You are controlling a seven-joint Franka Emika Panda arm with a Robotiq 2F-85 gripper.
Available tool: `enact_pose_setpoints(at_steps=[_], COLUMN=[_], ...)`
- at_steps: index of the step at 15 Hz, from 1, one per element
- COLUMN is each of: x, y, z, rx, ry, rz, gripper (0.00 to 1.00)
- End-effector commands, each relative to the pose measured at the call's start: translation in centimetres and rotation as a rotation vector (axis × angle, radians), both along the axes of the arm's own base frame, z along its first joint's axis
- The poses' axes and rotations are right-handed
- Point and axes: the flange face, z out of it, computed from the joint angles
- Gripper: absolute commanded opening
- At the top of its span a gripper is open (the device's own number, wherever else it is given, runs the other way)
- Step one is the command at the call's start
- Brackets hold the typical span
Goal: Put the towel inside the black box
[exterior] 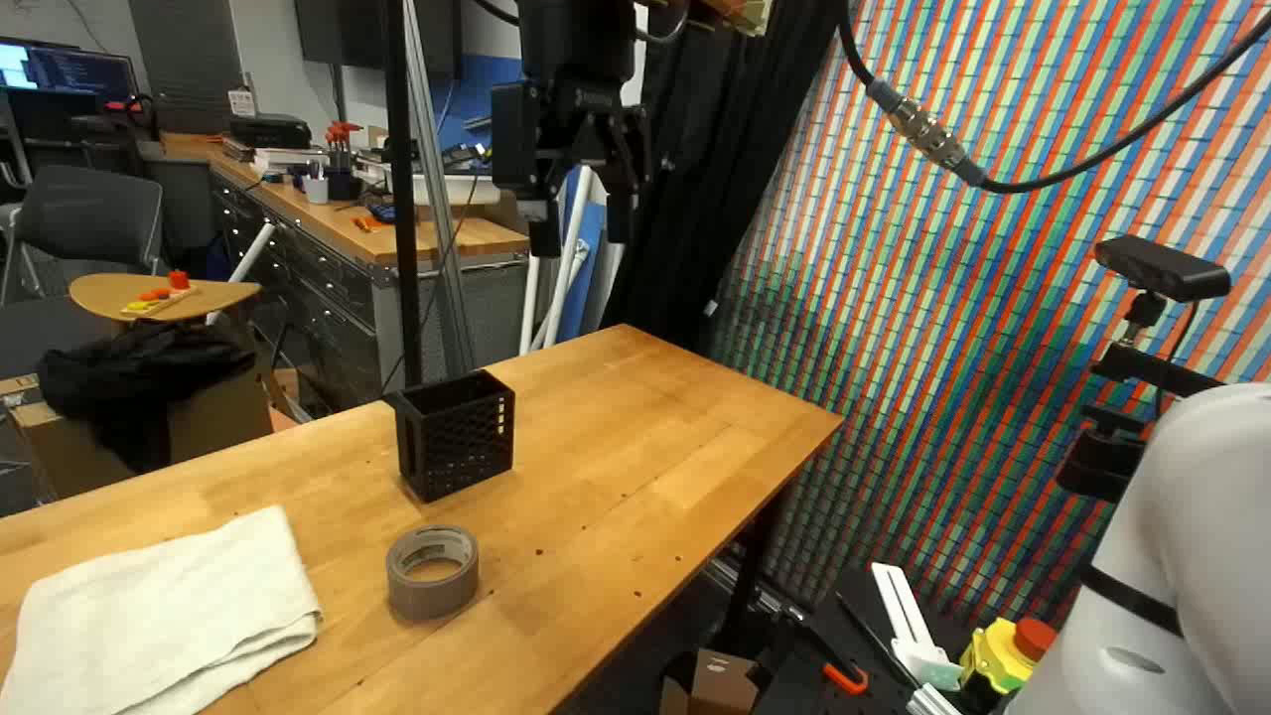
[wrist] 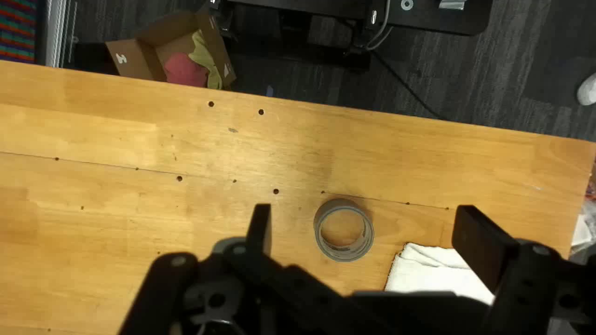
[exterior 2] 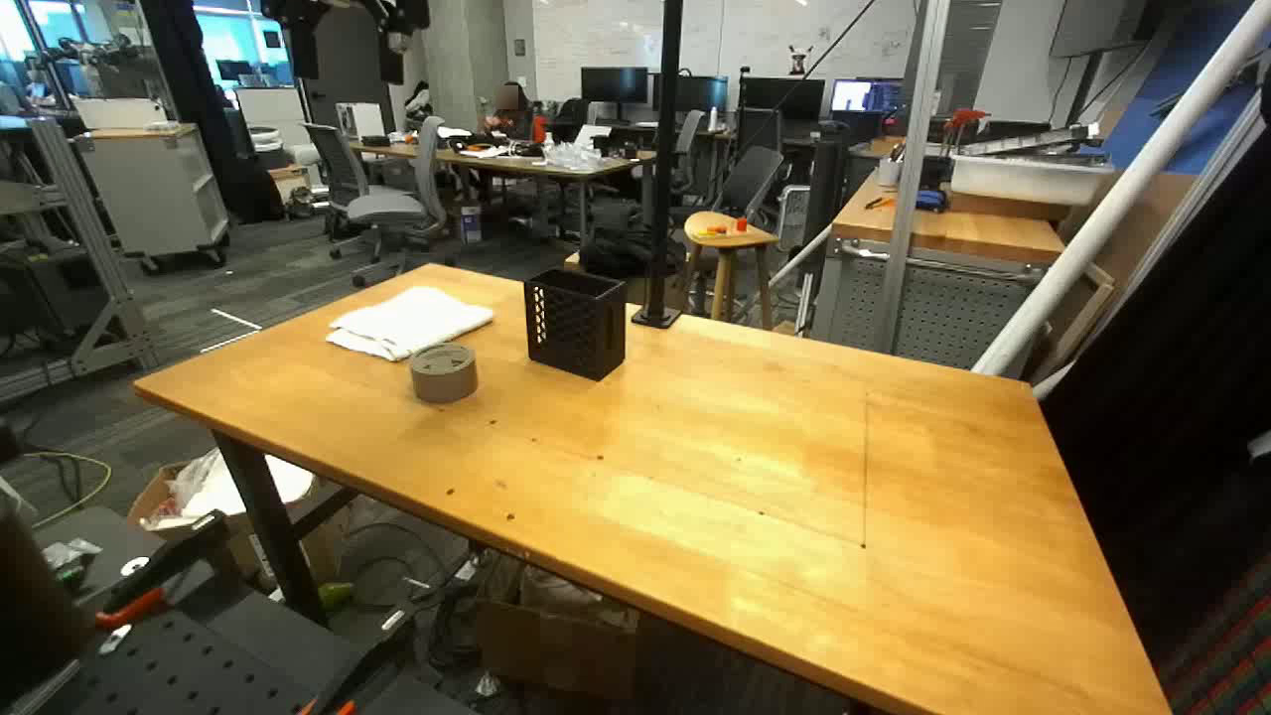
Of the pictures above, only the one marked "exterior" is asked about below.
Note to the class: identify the white towel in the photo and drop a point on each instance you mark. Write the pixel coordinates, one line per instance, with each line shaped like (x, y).
(166, 628)

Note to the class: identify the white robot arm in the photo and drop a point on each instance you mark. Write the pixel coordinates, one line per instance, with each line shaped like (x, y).
(1174, 615)

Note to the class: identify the black mesh box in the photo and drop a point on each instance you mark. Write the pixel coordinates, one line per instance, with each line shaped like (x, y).
(456, 434)

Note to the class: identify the small brown cardboard box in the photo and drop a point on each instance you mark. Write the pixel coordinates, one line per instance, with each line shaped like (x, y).
(709, 685)

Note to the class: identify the cardboard box with black cloth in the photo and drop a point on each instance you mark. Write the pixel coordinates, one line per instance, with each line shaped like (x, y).
(121, 386)

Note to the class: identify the black vertical pole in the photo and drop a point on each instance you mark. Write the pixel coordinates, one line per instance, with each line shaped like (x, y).
(402, 191)

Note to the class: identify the wooden workbench with drawers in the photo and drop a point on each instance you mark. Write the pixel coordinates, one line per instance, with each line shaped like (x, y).
(330, 278)

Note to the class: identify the yellow emergency stop button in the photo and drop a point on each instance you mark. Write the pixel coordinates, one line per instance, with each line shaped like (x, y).
(1008, 655)

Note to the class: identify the round wooden stool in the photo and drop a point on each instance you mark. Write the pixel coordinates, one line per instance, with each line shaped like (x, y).
(156, 297)

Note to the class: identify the grey office chair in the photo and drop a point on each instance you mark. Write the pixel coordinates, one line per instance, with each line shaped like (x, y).
(80, 213)

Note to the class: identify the grey duct tape roll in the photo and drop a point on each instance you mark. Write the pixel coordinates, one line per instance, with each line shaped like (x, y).
(430, 574)

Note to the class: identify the black camera on stand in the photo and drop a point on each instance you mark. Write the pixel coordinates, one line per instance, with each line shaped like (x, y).
(1109, 451)

